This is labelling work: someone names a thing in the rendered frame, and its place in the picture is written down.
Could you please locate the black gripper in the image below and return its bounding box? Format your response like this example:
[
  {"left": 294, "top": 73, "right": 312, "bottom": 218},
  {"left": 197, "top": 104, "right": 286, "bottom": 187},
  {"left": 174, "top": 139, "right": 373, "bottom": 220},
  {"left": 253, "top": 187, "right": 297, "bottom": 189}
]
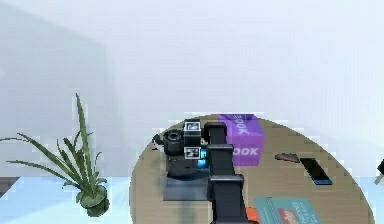
[{"left": 152, "top": 128, "right": 185, "bottom": 156}]

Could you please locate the green potted house plant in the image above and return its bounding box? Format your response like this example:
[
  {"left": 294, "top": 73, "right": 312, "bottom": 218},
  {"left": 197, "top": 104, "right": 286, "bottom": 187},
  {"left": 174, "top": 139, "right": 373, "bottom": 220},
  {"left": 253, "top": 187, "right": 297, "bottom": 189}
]
[{"left": 0, "top": 92, "right": 111, "bottom": 218}]

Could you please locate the purple book box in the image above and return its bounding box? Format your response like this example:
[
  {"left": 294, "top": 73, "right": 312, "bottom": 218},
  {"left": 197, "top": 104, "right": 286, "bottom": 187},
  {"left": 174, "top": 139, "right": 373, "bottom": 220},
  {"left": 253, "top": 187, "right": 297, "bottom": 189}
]
[{"left": 217, "top": 113, "right": 266, "bottom": 167}]

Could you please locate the small orange object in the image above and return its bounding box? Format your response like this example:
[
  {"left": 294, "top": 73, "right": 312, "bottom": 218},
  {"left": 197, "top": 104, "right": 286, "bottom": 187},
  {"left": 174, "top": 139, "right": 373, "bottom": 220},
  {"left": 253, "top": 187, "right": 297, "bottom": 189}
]
[{"left": 244, "top": 206, "right": 261, "bottom": 224}]

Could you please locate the round tan wooden table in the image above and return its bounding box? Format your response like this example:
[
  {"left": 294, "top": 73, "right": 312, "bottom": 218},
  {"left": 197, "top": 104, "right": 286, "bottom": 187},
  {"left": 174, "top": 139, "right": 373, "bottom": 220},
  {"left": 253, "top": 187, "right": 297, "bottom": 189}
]
[{"left": 128, "top": 113, "right": 376, "bottom": 224}]

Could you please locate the small dark red card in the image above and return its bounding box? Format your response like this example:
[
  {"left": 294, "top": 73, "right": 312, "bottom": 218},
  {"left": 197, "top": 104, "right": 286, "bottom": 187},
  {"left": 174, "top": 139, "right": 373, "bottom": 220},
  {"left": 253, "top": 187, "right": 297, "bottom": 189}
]
[{"left": 274, "top": 152, "right": 301, "bottom": 164}]

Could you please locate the teal book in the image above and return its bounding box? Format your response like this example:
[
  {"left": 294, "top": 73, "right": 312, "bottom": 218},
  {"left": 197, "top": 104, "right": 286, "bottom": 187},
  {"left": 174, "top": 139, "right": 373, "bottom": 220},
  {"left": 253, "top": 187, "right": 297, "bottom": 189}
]
[{"left": 253, "top": 196, "right": 323, "bottom": 224}]

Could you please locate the black mobile phone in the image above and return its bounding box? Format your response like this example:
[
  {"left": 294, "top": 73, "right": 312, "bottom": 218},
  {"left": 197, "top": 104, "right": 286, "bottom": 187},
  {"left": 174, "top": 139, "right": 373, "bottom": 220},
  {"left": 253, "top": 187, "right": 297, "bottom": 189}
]
[{"left": 299, "top": 157, "right": 334, "bottom": 186}]

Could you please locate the black and grey object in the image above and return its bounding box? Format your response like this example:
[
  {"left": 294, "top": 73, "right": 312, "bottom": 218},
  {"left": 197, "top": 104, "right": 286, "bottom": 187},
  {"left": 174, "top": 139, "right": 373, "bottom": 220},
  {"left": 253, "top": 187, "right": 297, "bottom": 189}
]
[{"left": 373, "top": 159, "right": 384, "bottom": 186}]

